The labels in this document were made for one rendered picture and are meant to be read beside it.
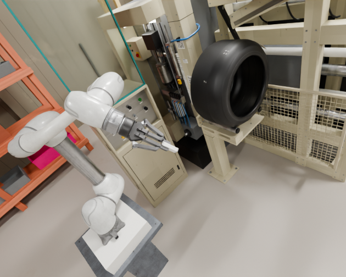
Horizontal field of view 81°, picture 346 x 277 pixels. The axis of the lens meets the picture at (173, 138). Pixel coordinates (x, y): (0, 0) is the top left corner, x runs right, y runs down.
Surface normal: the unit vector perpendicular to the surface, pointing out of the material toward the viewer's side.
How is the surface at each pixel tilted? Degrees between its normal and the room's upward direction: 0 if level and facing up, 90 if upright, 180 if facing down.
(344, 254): 0
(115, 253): 1
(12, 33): 90
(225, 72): 56
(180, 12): 90
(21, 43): 90
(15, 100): 90
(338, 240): 0
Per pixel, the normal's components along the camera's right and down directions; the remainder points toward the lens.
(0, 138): 0.78, 0.16
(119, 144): 0.62, 0.33
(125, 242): -0.32, -0.74
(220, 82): -0.16, 0.27
